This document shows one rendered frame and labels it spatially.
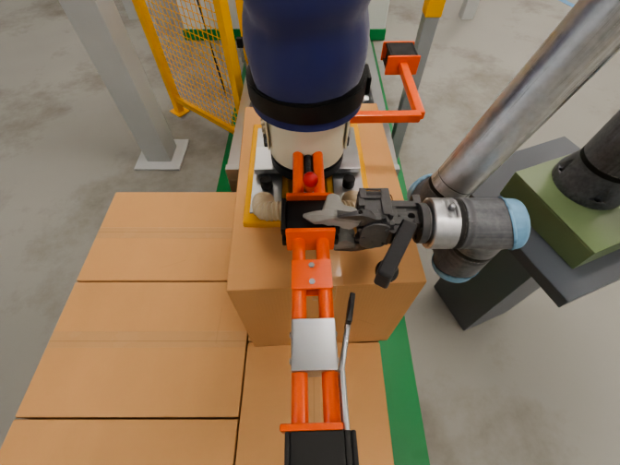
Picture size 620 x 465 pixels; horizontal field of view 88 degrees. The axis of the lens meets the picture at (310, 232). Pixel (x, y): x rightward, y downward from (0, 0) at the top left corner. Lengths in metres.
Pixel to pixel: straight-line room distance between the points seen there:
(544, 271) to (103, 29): 2.00
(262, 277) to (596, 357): 1.69
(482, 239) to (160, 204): 1.15
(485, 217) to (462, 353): 1.19
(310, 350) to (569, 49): 0.54
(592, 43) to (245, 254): 0.64
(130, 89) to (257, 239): 1.55
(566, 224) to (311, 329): 0.81
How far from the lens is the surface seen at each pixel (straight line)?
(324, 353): 0.46
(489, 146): 0.66
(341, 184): 0.77
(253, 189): 0.77
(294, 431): 0.44
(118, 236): 1.38
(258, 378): 1.01
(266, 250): 0.69
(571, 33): 0.62
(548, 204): 1.11
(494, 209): 0.61
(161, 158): 2.40
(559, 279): 1.10
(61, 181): 2.65
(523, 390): 1.80
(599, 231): 1.13
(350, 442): 0.44
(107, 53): 2.06
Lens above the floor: 1.53
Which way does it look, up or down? 56 degrees down
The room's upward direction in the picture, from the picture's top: straight up
